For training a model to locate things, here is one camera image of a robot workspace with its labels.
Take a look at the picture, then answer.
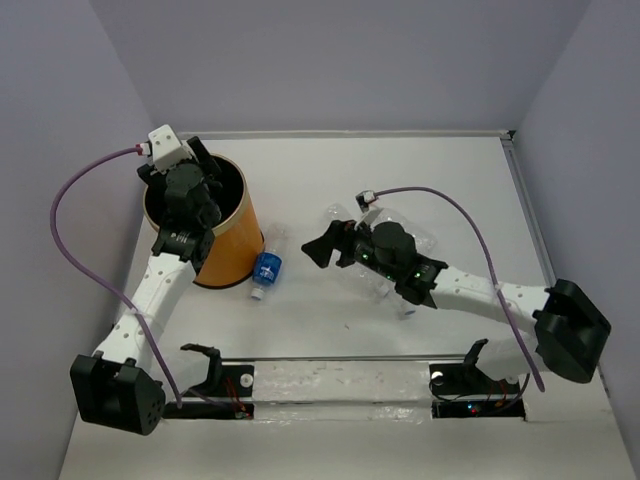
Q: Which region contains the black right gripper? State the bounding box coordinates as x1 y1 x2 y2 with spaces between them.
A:
303 213 401 282

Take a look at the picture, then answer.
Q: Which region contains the clear plastic bottle long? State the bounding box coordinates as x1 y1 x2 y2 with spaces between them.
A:
321 203 360 238

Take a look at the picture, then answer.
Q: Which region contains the blue label plastic bottle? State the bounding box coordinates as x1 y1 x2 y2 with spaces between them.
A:
250 223 290 301

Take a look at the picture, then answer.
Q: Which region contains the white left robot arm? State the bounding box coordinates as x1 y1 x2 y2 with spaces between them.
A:
70 134 222 435

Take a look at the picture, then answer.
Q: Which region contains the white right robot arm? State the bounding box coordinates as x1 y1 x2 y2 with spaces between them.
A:
301 220 611 392

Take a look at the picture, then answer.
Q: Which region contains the orange cylindrical bin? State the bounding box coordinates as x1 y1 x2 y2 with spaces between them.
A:
143 154 264 290

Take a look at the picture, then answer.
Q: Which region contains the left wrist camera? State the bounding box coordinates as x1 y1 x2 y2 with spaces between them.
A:
148 124 189 173

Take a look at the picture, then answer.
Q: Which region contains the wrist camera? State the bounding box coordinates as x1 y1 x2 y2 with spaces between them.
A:
355 190 382 227
148 124 189 173

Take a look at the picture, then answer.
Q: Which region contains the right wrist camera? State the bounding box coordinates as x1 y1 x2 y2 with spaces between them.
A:
355 190 382 227

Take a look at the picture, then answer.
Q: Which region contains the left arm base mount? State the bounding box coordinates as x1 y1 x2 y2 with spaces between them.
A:
162 343 255 420

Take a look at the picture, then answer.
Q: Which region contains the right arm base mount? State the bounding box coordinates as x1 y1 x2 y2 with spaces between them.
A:
428 339 528 420

